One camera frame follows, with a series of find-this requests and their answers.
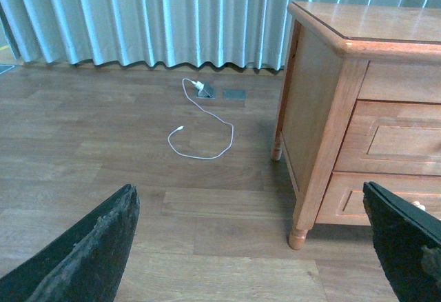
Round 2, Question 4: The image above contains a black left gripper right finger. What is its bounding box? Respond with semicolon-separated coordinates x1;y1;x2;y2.
363;181;440;301

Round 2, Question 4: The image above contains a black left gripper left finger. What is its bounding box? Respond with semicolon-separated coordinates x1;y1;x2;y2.
1;184;140;301

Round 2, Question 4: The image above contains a lower drawer wooden knob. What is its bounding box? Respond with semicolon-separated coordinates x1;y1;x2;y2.
412;201;426;211

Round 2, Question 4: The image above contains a light wooden nightstand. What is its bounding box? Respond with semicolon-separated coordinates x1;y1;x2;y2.
271;1;440;250

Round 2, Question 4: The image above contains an open metal floor socket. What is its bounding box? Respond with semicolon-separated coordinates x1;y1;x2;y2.
194;82;216;99

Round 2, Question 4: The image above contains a white plug in floor socket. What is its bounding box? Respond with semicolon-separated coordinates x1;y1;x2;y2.
192;81;204;90

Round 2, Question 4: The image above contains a closed metal floor plate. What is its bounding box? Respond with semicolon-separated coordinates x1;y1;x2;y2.
223;89;247;101

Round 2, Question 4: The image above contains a pale green pleated curtain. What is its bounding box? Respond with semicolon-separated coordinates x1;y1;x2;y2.
1;0;440;70

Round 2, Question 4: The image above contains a white cable on floor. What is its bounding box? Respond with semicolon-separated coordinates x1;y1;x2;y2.
167;78;235;161

